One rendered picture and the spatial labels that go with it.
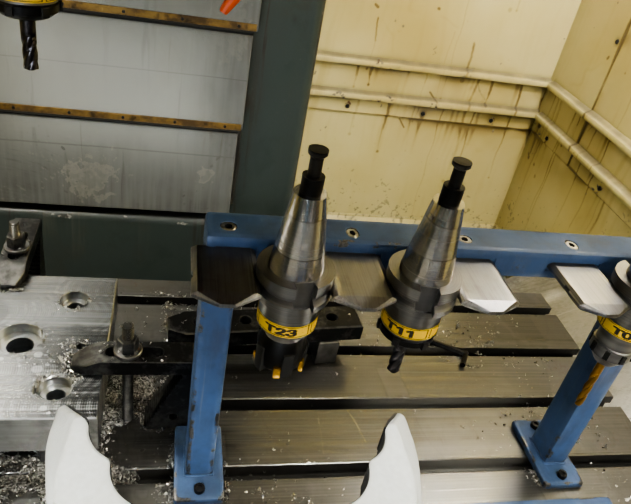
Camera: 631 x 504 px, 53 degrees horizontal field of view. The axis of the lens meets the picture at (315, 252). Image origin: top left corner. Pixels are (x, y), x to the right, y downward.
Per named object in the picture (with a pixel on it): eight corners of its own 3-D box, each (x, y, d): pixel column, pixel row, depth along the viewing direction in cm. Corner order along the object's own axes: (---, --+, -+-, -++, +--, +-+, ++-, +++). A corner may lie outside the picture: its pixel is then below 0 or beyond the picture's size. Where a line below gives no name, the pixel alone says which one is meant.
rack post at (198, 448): (223, 504, 68) (256, 289, 52) (172, 506, 67) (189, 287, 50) (220, 429, 76) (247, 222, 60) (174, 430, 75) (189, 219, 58)
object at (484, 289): (523, 317, 53) (527, 310, 52) (465, 316, 52) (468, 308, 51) (491, 267, 58) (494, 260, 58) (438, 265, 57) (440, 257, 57)
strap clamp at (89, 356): (190, 428, 76) (198, 335, 67) (73, 430, 73) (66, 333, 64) (189, 407, 78) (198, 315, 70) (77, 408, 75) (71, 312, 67)
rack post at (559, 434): (581, 488, 78) (705, 304, 62) (543, 489, 77) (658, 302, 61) (545, 423, 86) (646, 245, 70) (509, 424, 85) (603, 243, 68)
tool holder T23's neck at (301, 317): (305, 298, 56) (311, 269, 54) (323, 337, 52) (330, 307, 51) (250, 302, 54) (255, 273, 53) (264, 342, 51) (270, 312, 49)
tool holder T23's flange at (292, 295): (316, 265, 55) (321, 242, 54) (340, 311, 50) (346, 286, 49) (245, 269, 53) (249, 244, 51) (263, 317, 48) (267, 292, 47)
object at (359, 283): (399, 314, 50) (401, 306, 50) (335, 313, 49) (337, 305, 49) (378, 262, 56) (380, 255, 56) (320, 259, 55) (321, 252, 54)
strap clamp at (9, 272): (28, 343, 82) (18, 249, 74) (1, 343, 81) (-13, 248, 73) (46, 281, 93) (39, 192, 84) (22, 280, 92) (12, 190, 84)
